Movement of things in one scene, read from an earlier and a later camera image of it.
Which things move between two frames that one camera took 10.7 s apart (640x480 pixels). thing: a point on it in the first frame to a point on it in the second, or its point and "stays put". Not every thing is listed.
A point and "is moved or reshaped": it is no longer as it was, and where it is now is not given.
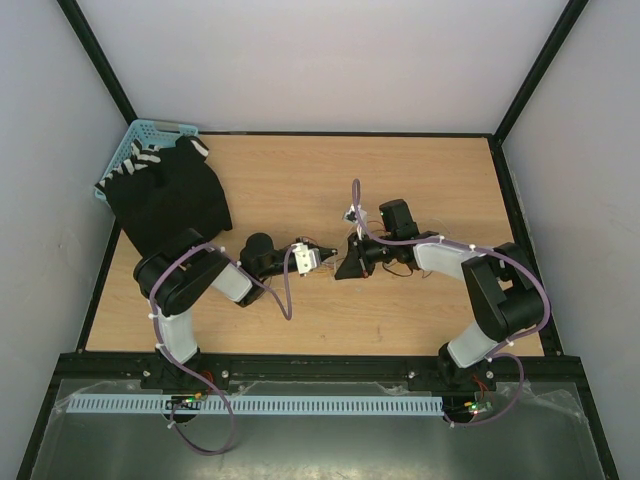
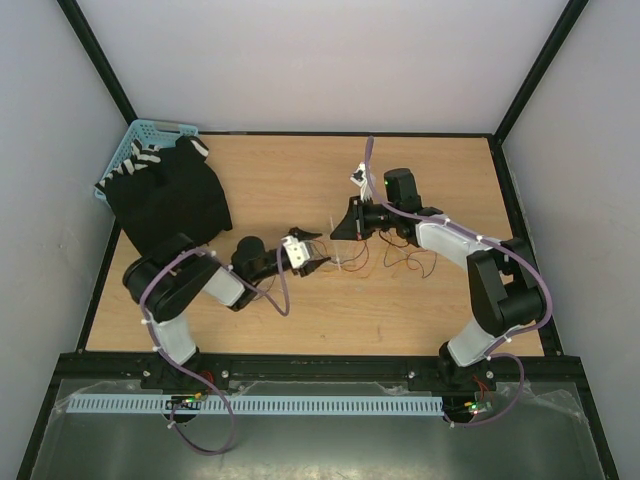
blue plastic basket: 151,133 stays put
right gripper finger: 351,266 to 347,228
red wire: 395,275 is moved or reshaped
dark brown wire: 398,275 is moved or reshaped
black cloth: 159,202 stays put
